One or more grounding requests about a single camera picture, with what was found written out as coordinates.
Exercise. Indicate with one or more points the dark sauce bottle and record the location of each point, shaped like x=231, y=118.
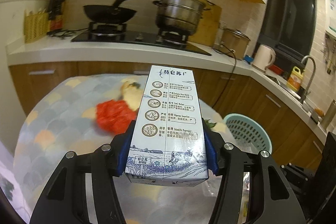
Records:
x=55, y=16

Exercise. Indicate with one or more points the white electric kettle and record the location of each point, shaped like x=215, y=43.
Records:
x=264, y=58

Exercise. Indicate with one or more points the brown rice cooker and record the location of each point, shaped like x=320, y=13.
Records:
x=234, y=43

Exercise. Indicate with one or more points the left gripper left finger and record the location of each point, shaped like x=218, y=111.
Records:
x=63, y=199

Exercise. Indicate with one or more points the stainless steel steamer pot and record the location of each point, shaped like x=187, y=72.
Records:
x=180, y=16

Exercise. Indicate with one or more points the red plastic bag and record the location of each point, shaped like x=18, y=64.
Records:
x=114, y=116

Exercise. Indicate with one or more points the blue white milk carton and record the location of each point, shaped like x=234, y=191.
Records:
x=168, y=142

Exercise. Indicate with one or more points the green leafy vegetable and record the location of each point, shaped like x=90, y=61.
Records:
x=211, y=125

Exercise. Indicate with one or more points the dark kitchen window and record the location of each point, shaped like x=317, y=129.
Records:
x=288, y=27

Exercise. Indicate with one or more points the black wok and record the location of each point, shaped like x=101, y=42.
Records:
x=113, y=14

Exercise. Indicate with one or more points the hanging utensil rack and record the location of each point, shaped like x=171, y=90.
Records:
x=329, y=54

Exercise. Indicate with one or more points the steel cylinder container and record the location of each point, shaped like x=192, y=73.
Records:
x=329, y=116

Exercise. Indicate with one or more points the wooden lower cabinets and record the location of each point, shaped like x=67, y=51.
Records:
x=293, y=139

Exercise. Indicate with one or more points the pale yellow pomelo peel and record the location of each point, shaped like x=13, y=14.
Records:
x=132, y=93

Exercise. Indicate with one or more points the light blue perforated basket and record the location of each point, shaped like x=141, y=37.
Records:
x=249, y=132

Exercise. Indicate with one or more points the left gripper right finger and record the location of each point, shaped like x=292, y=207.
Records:
x=271, y=198

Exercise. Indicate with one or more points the yellow woven basket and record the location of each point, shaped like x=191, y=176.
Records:
x=36, y=25

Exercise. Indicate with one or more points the wooden cutting board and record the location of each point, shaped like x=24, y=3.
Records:
x=208, y=25

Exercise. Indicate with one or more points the yellow detergent bottle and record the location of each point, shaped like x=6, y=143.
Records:
x=295, y=79

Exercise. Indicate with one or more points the black gas stove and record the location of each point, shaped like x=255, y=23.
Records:
x=118, y=33

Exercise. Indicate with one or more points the patterned table cloth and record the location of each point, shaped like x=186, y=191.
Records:
x=64, y=120

